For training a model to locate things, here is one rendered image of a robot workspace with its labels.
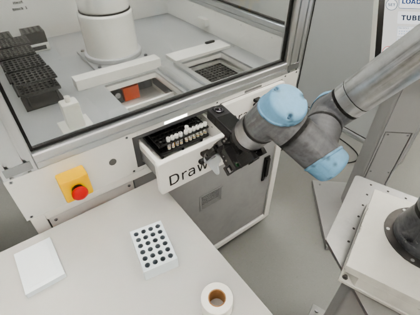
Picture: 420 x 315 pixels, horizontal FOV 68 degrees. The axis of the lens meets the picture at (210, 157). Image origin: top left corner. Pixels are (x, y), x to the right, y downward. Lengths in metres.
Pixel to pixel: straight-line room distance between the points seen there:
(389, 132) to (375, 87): 1.03
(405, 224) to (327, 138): 0.35
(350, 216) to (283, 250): 0.84
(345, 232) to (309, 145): 0.42
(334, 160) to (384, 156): 1.16
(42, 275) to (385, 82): 0.83
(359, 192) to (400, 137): 0.68
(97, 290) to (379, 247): 0.66
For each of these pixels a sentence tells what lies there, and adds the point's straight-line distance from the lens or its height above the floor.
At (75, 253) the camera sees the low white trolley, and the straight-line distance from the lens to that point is 0.89.
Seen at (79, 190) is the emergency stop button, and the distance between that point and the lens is 0.84.
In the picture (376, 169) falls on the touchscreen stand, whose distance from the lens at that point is 1.79.
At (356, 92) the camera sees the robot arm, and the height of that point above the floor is 1.18.
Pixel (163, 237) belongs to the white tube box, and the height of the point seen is 0.79.
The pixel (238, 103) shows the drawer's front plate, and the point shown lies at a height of 0.92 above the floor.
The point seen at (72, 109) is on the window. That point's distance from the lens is 0.82.
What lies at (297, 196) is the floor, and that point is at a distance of 2.03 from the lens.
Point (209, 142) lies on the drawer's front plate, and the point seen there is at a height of 0.93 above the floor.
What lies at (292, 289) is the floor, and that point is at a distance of 1.67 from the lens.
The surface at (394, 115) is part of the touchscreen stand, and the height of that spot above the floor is 0.71.
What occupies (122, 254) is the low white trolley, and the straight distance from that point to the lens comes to 0.85.
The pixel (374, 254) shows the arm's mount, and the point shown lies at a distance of 0.83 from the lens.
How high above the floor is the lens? 1.46
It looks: 41 degrees down
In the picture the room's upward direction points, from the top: straight up
